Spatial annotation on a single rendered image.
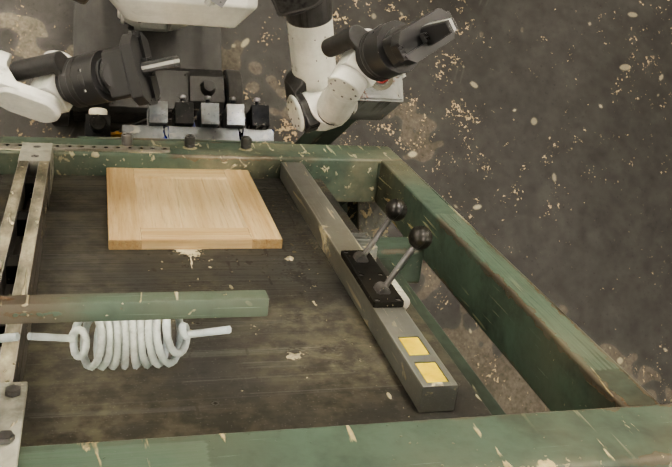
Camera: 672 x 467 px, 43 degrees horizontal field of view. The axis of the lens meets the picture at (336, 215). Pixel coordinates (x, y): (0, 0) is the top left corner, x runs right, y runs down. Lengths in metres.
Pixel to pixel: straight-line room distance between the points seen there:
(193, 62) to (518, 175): 1.25
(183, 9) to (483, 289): 0.73
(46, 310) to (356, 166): 1.31
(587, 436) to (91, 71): 0.97
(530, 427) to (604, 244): 2.39
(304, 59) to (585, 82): 1.92
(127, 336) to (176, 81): 1.91
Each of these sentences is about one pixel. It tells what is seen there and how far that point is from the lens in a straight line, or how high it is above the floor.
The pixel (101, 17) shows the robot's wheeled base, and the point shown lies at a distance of 2.80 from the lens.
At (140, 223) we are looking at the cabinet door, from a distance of 1.62.
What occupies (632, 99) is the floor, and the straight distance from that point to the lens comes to 3.54.
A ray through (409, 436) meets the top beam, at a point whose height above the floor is 1.91.
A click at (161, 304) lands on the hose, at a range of 0.80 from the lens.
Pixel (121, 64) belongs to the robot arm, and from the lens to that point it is 1.47.
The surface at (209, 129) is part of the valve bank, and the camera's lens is 2.12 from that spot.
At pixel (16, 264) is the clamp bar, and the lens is 1.34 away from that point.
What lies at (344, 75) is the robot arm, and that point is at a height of 1.43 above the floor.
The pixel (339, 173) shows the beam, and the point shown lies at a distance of 2.00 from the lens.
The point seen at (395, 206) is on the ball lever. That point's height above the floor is 1.46.
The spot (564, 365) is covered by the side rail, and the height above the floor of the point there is 1.66.
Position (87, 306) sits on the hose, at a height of 1.98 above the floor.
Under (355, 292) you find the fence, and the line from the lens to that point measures 1.39.
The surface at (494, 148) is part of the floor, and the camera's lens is 3.18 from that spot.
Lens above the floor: 2.77
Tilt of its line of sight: 72 degrees down
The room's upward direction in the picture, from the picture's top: 59 degrees clockwise
